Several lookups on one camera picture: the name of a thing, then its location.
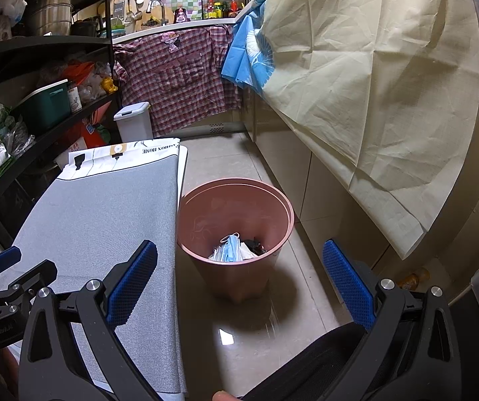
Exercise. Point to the orange red bag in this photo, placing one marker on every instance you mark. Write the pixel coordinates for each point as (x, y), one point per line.
(78, 73)

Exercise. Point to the pink bin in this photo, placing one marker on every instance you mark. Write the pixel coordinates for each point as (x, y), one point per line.
(231, 275)

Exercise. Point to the stainless steel pot stack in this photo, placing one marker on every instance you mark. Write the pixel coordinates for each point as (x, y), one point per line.
(51, 12)

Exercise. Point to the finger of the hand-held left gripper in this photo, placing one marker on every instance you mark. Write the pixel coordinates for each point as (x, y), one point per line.
(34, 273)
(1, 259)

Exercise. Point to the beige kitchen cabinet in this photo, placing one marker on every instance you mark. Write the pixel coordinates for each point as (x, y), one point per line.
(289, 167)

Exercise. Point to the green storage box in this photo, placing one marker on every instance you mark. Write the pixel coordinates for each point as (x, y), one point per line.
(47, 106)

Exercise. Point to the yellow toy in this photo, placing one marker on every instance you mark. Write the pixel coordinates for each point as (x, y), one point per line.
(109, 85)

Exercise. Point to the red printed packet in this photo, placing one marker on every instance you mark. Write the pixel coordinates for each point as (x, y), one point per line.
(96, 131)

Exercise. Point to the blue face mask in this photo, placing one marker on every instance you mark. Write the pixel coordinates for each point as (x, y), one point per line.
(233, 248)

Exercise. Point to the metal faucet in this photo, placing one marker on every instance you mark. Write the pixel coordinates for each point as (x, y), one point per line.
(155, 6)

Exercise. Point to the person's right hand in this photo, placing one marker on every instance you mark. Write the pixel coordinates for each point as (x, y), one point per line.
(224, 397)

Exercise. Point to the orange bottle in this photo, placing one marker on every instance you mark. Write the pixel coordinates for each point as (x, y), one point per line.
(415, 280)

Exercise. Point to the white lidded bin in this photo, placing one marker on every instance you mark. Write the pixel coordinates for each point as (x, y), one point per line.
(135, 123)

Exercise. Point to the cream and blue cloth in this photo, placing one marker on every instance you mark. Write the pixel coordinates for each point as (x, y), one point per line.
(369, 92)

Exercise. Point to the white paper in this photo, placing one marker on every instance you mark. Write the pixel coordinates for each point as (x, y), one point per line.
(247, 254)

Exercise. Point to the hanging kitchen utensils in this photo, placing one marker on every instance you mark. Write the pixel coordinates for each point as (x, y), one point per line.
(133, 6)

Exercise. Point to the white printed table cover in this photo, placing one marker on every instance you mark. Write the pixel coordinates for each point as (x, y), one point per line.
(139, 150)

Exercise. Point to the plaid shirt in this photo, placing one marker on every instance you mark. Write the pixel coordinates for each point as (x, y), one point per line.
(181, 79)

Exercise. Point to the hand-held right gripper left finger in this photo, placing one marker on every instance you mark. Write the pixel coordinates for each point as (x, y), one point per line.
(133, 288)

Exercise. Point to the black shelf rack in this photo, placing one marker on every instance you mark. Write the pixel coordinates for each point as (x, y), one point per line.
(34, 44)

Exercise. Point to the white printed cup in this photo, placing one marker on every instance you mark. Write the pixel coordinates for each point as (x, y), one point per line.
(74, 98)

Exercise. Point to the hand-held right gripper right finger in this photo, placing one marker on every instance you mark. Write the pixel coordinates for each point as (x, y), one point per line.
(348, 284)

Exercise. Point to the black red snack wrapper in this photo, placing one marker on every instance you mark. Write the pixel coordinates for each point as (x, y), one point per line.
(256, 245)

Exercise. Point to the white kitchen counter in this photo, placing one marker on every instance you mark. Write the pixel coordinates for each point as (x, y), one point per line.
(172, 28)

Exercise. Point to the pink figurine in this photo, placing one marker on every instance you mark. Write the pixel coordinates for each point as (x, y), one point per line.
(181, 16)

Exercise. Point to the black spice rack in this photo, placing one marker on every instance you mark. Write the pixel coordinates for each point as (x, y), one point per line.
(224, 2)

